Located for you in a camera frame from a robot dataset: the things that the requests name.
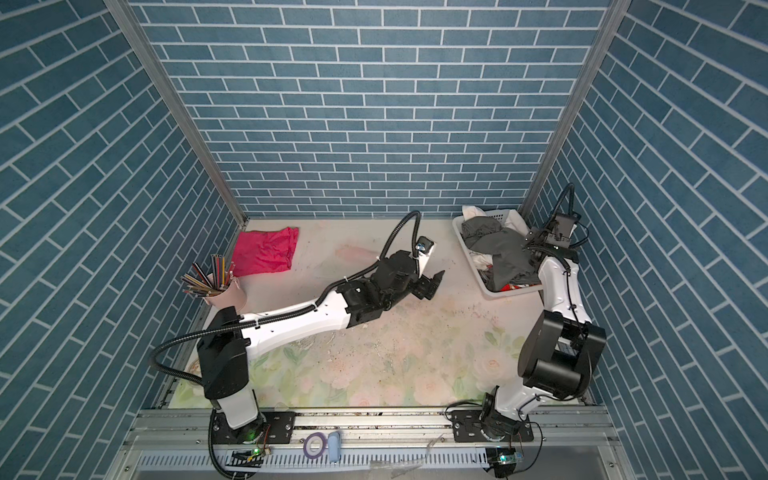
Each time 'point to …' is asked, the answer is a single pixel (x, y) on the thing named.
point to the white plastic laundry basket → (501, 215)
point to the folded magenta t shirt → (263, 252)
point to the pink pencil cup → (233, 296)
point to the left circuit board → (250, 458)
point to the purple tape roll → (323, 442)
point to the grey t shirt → (513, 263)
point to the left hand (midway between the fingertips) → (432, 263)
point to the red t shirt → (507, 287)
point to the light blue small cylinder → (334, 447)
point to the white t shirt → (512, 219)
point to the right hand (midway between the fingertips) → (547, 238)
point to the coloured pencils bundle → (201, 285)
